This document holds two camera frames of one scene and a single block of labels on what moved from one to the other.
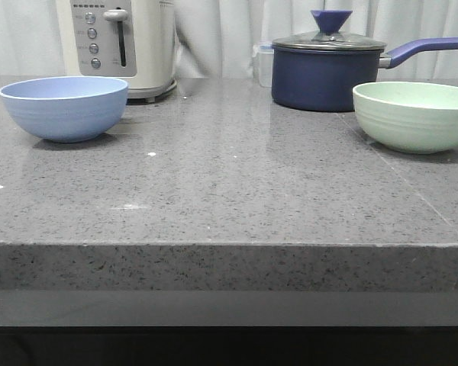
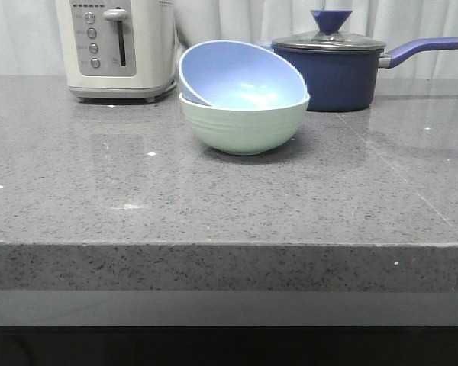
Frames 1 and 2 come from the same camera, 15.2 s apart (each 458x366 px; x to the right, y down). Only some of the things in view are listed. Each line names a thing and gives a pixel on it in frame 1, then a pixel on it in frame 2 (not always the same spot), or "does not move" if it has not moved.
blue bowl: [68, 109] -> [237, 75]
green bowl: [416, 117] -> [245, 131]
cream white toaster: [132, 40] does not move
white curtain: [214, 38] does not move
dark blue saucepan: [324, 81] does not move
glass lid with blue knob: [330, 36] does not move
